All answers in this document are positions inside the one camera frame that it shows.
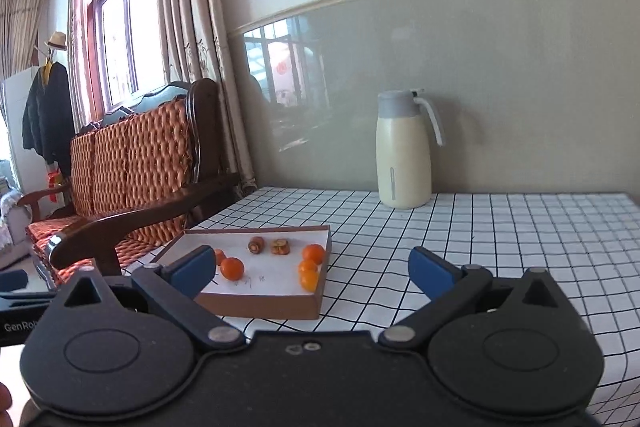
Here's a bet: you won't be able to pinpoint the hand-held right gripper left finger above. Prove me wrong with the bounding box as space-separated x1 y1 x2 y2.
52 246 247 353

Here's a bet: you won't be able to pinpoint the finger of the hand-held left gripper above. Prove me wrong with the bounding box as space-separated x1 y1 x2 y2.
0 270 28 292

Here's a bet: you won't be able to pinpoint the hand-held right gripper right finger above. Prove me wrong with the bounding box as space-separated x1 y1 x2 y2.
378 248 571 352

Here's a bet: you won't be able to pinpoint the brown cardboard box white inside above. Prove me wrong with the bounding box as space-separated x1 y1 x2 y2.
150 224 333 320

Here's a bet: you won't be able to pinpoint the grey armchair with white cloth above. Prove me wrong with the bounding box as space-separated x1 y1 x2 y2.
0 187 31 270

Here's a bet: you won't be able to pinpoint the white black-checked tablecloth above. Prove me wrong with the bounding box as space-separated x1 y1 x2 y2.
117 187 640 427

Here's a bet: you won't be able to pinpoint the cream thermos jug grey lid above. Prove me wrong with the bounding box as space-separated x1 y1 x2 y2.
376 89 445 209

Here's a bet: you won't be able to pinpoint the wooden sofa orange cushions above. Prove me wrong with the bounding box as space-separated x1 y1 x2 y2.
17 78 241 288

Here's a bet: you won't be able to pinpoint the white cabinet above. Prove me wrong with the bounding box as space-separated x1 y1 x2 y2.
0 69 41 192

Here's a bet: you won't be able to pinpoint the black hanging jacket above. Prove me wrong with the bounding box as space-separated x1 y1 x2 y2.
21 61 76 178

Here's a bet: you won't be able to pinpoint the beige patterned curtain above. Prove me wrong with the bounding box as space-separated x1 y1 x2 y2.
157 0 258 195

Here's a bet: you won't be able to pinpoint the red-framed window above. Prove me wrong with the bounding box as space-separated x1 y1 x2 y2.
67 0 173 122

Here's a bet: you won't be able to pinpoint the brown pleated curtain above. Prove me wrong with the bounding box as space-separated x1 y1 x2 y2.
0 0 51 78

